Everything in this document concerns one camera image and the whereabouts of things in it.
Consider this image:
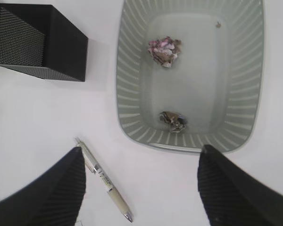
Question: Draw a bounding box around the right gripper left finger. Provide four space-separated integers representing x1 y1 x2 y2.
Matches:
0 147 86 226

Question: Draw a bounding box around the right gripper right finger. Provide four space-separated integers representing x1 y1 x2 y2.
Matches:
197 145 283 226

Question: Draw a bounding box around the small paper ball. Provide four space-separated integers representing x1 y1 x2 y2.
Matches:
159 111 187 133

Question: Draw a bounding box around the large paper ball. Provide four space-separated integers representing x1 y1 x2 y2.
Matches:
148 36 182 68

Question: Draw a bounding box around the beige and white pen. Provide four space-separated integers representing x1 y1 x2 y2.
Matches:
75 137 133 223

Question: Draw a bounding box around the grey-green plastic basket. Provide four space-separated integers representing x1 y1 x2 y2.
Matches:
116 0 265 153

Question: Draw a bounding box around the black mesh pen holder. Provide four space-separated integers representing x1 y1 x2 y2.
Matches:
0 3 88 82

